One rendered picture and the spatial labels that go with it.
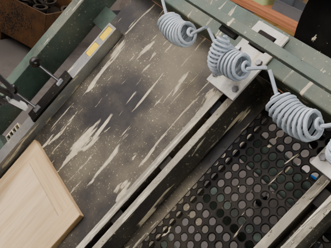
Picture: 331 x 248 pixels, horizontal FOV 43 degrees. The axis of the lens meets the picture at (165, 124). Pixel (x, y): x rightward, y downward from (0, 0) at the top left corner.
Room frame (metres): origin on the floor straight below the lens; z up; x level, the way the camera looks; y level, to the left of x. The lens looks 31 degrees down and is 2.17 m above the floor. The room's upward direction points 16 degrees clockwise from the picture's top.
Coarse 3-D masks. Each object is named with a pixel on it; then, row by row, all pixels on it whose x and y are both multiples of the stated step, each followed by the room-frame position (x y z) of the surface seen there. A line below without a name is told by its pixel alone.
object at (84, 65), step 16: (112, 32) 1.33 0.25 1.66; (80, 64) 1.28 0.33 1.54; (96, 64) 1.30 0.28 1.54; (80, 80) 1.27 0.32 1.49; (64, 96) 1.23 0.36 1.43; (48, 112) 1.20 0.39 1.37; (32, 128) 1.16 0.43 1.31; (16, 144) 1.13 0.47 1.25; (0, 160) 1.10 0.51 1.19; (0, 176) 1.10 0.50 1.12
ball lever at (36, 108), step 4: (12, 84) 1.19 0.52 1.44; (16, 88) 1.18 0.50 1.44; (16, 92) 1.18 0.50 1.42; (20, 96) 1.18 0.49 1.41; (24, 100) 1.19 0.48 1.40; (28, 100) 1.19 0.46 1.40; (32, 104) 1.19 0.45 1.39; (36, 108) 1.19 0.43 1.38; (40, 108) 1.19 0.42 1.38; (36, 112) 1.18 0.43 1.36
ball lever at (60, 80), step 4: (32, 60) 1.22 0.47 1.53; (36, 60) 1.22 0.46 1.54; (32, 64) 1.22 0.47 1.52; (36, 64) 1.22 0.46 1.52; (44, 68) 1.24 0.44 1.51; (48, 72) 1.24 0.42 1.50; (52, 76) 1.24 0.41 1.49; (56, 80) 1.24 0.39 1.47; (60, 80) 1.24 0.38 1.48; (56, 84) 1.23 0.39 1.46; (60, 84) 1.23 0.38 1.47
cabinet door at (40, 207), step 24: (24, 168) 1.06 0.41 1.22; (48, 168) 1.03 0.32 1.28; (0, 192) 1.02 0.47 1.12; (24, 192) 0.99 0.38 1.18; (48, 192) 0.96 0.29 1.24; (0, 216) 0.96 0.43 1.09; (24, 216) 0.93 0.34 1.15; (48, 216) 0.90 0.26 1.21; (72, 216) 0.87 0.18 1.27; (0, 240) 0.89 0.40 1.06; (24, 240) 0.86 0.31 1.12; (48, 240) 0.83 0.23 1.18
